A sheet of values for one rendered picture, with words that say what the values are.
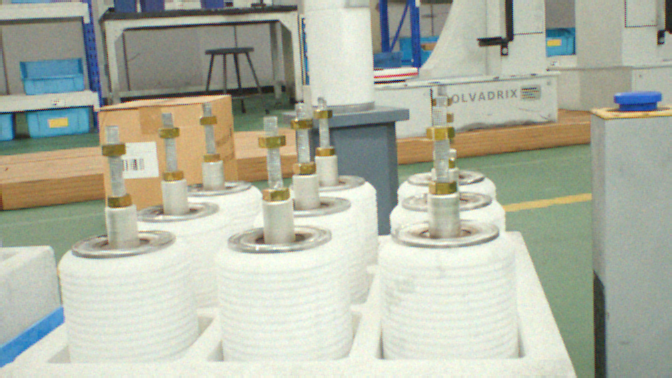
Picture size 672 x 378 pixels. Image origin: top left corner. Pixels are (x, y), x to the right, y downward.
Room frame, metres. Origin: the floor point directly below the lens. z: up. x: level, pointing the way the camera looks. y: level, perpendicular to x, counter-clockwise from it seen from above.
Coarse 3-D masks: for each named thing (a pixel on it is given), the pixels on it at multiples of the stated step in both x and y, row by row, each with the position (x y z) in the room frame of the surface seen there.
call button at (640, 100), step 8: (616, 96) 0.71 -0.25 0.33; (624, 96) 0.70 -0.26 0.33; (632, 96) 0.70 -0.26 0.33; (640, 96) 0.69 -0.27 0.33; (648, 96) 0.69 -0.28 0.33; (656, 96) 0.70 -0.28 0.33; (624, 104) 0.71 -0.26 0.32; (632, 104) 0.70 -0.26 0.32; (640, 104) 0.70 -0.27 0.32; (648, 104) 0.70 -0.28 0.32; (656, 104) 0.70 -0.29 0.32
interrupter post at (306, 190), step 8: (296, 176) 0.68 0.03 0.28; (304, 176) 0.67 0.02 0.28; (312, 176) 0.67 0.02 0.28; (296, 184) 0.68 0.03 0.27; (304, 184) 0.67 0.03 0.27; (312, 184) 0.67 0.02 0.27; (296, 192) 0.68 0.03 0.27; (304, 192) 0.67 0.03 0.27; (312, 192) 0.67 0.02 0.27; (296, 200) 0.68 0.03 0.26; (304, 200) 0.67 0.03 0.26; (312, 200) 0.67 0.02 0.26; (296, 208) 0.68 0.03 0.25; (304, 208) 0.67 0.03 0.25; (312, 208) 0.67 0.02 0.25; (320, 208) 0.68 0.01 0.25
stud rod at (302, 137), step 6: (300, 108) 0.68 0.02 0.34; (300, 114) 0.68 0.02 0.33; (306, 114) 0.68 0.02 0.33; (300, 132) 0.68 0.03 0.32; (306, 132) 0.68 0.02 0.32; (300, 138) 0.68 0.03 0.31; (306, 138) 0.68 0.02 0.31; (300, 144) 0.68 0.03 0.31; (306, 144) 0.68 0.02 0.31; (300, 150) 0.68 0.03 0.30; (306, 150) 0.68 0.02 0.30; (300, 156) 0.68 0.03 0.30; (306, 156) 0.68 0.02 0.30; (300, 162) 0.68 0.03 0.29; (306, 162) 0.68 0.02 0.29; (300, 174) 0.68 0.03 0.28; (306, 174) 0.68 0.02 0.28
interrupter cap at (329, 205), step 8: (320, 200) 0.70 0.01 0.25; (328, 200) 0.70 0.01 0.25; (336, 200) 0.70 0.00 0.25; (344, 200) 0.69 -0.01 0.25; (328, 208) 0.66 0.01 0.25; (336, 208) 0.66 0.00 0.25; (344, 208) 0.66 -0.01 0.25; (296, 216) 0.65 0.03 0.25; (304, 216) 0.65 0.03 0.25; (312, 216) 0.65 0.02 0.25
